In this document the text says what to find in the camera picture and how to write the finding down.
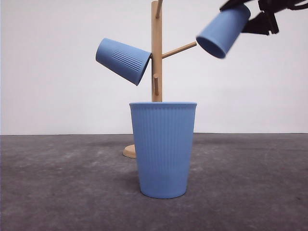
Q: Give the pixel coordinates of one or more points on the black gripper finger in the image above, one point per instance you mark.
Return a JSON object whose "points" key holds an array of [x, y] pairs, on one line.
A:
{"points": [[232, 3], [263, 23]]}

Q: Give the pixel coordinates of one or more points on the blue ribbed cup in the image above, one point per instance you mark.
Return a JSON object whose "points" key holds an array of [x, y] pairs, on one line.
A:
{"points": [[223, 30], [128, 61], [163, 133]]}

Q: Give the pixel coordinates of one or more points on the wooden mug tree stand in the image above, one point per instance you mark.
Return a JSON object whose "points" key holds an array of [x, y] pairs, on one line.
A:
{"points": [[157, 57]]}

